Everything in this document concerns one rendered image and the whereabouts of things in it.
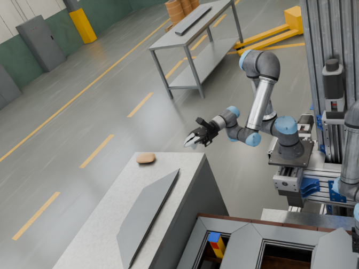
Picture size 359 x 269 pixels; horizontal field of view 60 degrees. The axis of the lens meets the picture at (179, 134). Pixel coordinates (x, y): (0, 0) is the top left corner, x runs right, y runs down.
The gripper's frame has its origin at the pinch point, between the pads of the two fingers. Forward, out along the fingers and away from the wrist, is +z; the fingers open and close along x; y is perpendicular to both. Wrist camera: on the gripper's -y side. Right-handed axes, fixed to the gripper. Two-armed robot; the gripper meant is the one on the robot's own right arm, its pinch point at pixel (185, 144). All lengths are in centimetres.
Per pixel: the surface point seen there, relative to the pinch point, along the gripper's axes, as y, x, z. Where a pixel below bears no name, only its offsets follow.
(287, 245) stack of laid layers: 57, -49, -14
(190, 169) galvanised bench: 44, 23, -8
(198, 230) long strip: 60, -6, 13
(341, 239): 52, -67, -32
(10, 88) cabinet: 226, 805, 63
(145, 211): 41, 16, 32
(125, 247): 39, 3, 53
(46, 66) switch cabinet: 253, 895, -59
